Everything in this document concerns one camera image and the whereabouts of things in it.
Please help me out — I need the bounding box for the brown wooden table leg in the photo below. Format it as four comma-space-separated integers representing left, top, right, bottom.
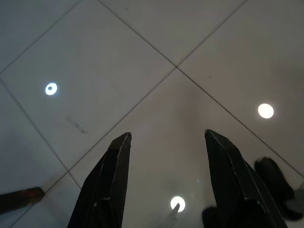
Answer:
0, 187, 46, 214

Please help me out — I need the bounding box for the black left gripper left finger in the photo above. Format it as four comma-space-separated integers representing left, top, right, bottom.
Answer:
67, 132, 133, 228

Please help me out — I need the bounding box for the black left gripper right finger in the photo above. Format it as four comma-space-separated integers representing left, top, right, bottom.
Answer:
204, 129, 288, 228

